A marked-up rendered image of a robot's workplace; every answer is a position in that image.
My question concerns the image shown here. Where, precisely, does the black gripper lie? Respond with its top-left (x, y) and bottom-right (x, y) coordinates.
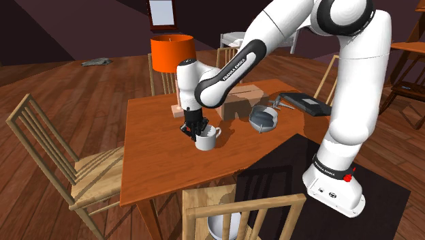
top-left (180, 107), bottom-right (210, 143)

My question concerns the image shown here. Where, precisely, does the white mug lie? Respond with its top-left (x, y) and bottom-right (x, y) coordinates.
top-left (194, 125), bottom-right (223, 152)

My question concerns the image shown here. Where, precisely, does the wooden dining table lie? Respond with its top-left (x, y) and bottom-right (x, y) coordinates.
top-left (119, 78), bottom-right (333, 240)

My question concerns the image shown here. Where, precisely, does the light wooden slat-back chair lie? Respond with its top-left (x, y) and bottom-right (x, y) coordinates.
top-left (181, 183), bottom-right (307, 240)
top-left (313, 54), bottom-right (340, 108)
top-left (147, 46), bottom-right (240, 98)
top-left (5, 93), bottom-right (125, 240)

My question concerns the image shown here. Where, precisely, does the brown cardboard box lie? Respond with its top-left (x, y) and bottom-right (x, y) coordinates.
top-left (215, 84), bottom-right (270, 122)

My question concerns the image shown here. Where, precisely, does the grey bowl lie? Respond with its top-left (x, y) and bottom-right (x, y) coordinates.
top-left (248, 104), bottom-right (279, 134)

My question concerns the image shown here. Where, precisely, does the orange shade table lamp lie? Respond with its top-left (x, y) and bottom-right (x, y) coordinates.
top-left (150, 34), bottom-right (198, 119)

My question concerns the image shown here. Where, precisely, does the small grey aeroplane figure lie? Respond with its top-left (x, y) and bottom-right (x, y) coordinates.
top-left (268, 98), bottom-right (296, 112)

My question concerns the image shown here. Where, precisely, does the white side table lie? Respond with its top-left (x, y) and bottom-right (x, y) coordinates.
top-left (219, 31), bottom-right (298, 55)

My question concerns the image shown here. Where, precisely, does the white round bin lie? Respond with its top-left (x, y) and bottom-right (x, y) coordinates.
top-left (206, 212), bottom-right (242, 240)

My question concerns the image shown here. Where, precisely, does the black tablet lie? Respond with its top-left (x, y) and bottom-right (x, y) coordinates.
top-left (278, 91), bottom-right (333, 117)

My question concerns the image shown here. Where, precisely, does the grey cloth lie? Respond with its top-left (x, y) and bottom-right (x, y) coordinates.
top-left (80, 57), bottom-right (113, 68)

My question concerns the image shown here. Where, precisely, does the black robot stand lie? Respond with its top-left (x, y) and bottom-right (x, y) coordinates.
top-left (234, 133), bottom-right (411, 240)

